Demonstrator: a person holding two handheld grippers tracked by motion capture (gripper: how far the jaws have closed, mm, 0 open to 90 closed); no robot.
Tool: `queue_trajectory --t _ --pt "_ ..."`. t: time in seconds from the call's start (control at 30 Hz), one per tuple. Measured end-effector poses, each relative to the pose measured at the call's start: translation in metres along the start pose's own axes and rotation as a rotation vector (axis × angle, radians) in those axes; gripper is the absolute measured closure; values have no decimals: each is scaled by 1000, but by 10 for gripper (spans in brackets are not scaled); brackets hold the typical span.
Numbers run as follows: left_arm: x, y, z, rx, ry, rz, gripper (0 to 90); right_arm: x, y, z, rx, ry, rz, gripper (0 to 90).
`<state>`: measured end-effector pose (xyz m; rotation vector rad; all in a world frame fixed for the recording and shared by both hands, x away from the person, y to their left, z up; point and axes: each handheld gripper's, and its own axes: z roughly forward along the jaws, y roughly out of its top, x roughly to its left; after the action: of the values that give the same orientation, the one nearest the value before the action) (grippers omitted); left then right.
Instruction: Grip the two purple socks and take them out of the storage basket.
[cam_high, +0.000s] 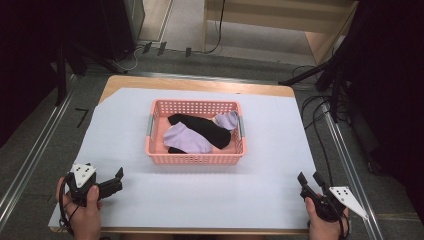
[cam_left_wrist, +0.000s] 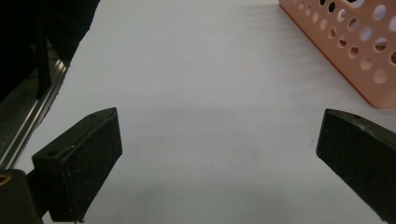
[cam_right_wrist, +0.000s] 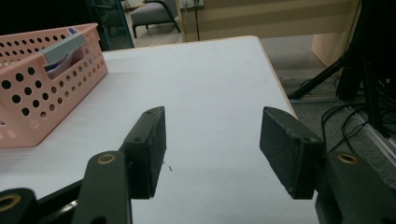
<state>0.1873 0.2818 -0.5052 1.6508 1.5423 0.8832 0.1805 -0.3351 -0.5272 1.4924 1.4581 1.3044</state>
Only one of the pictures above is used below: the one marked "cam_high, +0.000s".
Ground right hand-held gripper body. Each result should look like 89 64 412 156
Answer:
308 186 369 222

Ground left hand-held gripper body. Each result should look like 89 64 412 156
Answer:
64 162 102 207

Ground person's right hand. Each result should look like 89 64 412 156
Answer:
304 197 351 240

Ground person's left hand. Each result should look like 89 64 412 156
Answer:
55 176 104 240

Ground large purple sock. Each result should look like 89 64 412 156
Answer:
163 121 213 155

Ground white table sheet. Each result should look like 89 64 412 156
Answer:
48 87 318 231

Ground pink plastic basket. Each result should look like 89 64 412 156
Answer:
144 98 248 166

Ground black metal stand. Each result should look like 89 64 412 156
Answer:
53 41 129 107
278 49 356 124

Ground small purple sock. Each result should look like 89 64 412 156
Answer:
213 110 240 132

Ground black curtain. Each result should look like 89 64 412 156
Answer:
339 0 424 224
0 0 111 148

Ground wooden table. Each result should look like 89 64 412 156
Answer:
49 74 311 235

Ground black cabinet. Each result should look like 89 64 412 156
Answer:
99 0 146 62

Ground wooden shelf unit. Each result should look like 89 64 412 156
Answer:
202 0 360 67

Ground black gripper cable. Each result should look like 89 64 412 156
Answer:
58 181 80 235
337 213 352 240

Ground metal floor rail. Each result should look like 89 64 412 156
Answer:
0 74 78 231
322 99 385 240

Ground black floor cables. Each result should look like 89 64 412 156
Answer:
293 64 335 188

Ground white floor cable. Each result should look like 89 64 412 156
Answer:
112 44 148 72

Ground black hanging cable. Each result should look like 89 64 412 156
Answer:
203 0 227 55

